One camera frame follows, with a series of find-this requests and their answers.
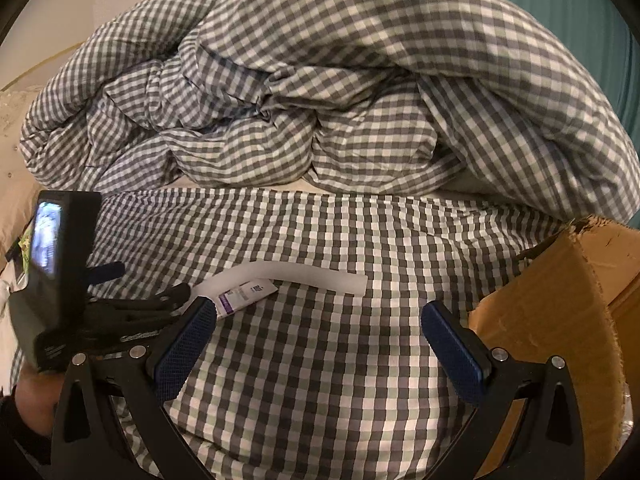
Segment green snack packet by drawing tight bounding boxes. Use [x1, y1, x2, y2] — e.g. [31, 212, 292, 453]
[12, 237, 33, 276]

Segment teal curtain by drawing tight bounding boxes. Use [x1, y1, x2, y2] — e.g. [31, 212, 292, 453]
[462, 0, 640, 126]

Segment cream tufted headboard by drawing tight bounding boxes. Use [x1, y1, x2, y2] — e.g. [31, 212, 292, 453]
[0, 85, 41, 201]

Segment brown cardboard box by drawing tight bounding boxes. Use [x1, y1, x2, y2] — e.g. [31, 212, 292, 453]
[467, 215, 640, 480]

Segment beige pillow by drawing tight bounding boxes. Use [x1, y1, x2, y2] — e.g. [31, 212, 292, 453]
[0, 175, 41, 261]

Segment grey checked duvet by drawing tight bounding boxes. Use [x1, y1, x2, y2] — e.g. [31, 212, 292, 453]
[20, 0, 640, 223]

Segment white paper strip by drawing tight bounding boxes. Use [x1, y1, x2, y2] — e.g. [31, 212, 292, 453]
[192, 270, 368, 298]

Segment grey checked bed sheet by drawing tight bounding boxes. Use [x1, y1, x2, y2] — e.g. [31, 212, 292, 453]
[10, 187, 588, 480]

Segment white tube purple label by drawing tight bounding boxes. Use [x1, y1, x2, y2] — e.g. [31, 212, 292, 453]
[192, 278, 277, 318]

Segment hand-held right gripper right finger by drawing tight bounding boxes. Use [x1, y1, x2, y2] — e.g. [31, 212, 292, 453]
[421, 300, 586, 480]

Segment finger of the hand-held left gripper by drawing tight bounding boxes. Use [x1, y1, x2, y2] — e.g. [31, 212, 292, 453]
[87, 282, 192, 322]
[87, 261, 126, 285]

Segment person's left hand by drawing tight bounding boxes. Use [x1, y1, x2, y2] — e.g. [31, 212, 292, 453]
[12, 367, 66, 436]

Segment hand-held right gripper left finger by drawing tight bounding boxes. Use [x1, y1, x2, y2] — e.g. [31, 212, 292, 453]
[50, 296, 219, 480]

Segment person's left forearm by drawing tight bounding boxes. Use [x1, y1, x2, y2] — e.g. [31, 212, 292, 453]
[0, 395, 53, 468]

